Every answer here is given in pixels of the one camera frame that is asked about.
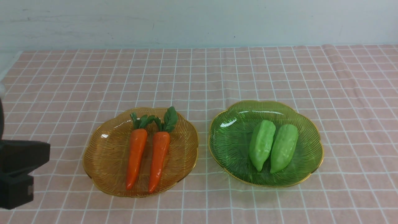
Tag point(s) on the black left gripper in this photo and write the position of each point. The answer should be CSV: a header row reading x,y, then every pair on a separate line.
x,y
18,158

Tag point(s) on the green bitter gourd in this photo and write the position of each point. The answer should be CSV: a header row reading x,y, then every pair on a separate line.
x,y
283,147
261,143

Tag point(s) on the pink checkered tablecloth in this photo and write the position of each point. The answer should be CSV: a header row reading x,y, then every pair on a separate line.
x,y
349,92

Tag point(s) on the green ribbed glass plate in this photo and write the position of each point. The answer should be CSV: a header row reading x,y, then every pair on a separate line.
x,y
229,143

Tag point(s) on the orange toy carrot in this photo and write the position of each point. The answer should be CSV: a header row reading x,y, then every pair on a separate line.
x,y
160,145
137,143

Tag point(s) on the amber ribbed glass plate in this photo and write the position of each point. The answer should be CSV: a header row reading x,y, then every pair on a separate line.
x,y
105,159

